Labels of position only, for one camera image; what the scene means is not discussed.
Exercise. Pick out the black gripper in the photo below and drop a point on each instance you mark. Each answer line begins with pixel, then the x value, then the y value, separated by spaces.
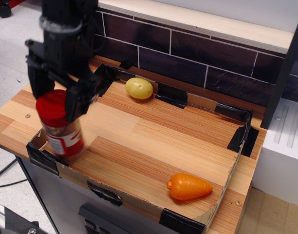
pixel 68 31

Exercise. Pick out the red-capped spice bottle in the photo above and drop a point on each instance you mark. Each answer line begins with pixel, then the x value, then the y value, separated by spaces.
pixel 65 137

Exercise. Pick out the cardboard fence with black tape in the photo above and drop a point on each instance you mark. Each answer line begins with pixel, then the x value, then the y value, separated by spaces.
pixel 132 149

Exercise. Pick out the yellow toy potato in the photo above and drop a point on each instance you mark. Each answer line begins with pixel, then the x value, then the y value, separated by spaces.
pixel 139 88

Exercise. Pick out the black caster wheel top left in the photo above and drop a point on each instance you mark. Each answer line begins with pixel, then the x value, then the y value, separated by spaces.
pixel 5 10

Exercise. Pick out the black oven control panel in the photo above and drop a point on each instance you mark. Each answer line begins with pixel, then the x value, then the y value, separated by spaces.
pixel 95 223

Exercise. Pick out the orange toy carrot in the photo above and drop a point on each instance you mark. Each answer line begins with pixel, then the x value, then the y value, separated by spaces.
pixel 186 187

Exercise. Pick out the white grooved sink block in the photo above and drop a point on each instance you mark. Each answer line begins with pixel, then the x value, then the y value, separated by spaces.
pixel 276 172

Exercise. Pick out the black metal bracket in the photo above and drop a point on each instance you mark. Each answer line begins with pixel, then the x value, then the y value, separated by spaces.
pixel 12 223

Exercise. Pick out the dark frame with tile backsplash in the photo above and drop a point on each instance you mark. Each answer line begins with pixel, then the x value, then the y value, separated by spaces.
pixel 227 56

